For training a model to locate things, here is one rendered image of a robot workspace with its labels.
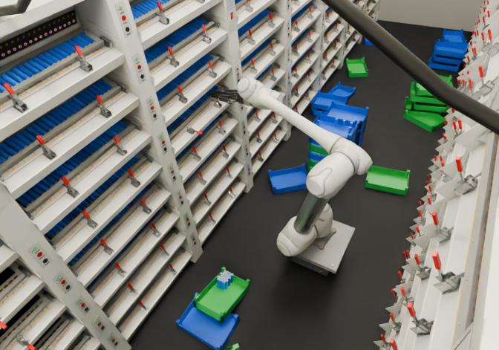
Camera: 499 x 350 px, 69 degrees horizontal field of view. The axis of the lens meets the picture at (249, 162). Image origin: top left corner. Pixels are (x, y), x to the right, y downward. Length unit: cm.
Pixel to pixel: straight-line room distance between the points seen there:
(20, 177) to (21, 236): 21
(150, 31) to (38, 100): 55
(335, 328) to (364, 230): 72
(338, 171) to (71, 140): 104
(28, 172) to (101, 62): 46
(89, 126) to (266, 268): 146
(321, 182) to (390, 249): 121
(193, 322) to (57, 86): 153
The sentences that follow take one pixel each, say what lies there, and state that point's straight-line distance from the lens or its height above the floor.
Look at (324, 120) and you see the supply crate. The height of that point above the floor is 41.
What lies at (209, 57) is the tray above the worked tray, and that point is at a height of 116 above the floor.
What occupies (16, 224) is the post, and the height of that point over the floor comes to 119.
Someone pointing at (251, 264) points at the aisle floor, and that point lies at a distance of 246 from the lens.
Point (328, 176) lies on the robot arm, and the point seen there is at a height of 103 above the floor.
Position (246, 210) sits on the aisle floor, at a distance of 273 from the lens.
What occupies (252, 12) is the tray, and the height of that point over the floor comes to 130.
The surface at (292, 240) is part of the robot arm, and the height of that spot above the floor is 47.
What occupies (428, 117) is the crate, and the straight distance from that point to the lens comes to 375.
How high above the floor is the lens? 210
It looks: 43 degrees down
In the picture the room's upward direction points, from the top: 6 degrees counter-clockwise
